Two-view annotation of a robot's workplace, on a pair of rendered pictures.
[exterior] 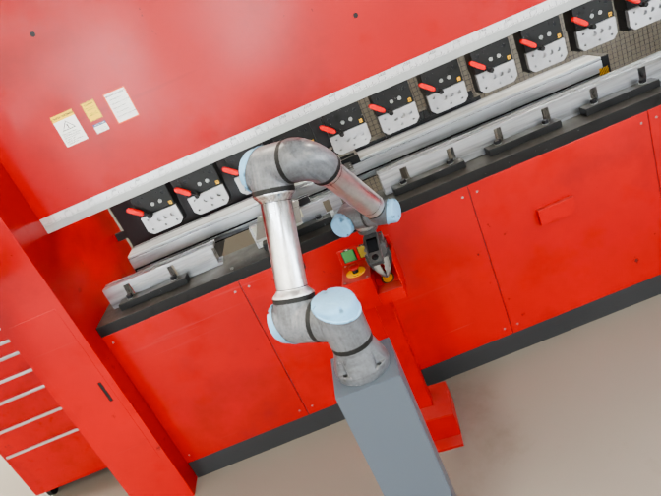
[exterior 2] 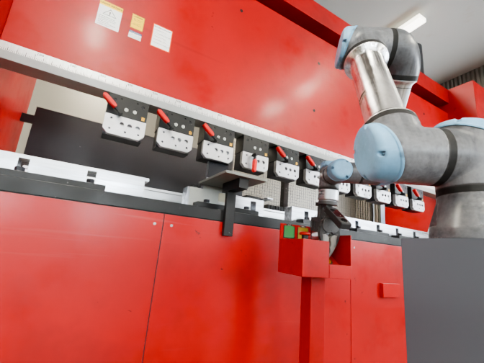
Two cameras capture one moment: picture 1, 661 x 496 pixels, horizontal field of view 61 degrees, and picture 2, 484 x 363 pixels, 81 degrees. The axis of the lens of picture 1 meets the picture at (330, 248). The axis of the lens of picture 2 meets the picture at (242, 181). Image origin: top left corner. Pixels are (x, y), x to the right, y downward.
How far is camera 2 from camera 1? 1.58 m
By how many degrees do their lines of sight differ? 49
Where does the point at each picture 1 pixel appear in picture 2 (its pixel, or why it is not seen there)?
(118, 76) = (173, 24)
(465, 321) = not seen: outside the picture
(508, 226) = (364, 287)
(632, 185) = not seen: hidden behind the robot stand
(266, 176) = (379, 35)
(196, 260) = (123, 182)
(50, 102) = not seen: outside the picture
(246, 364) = (101, 328)
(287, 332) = (413, 139)
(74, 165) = (86, 36)
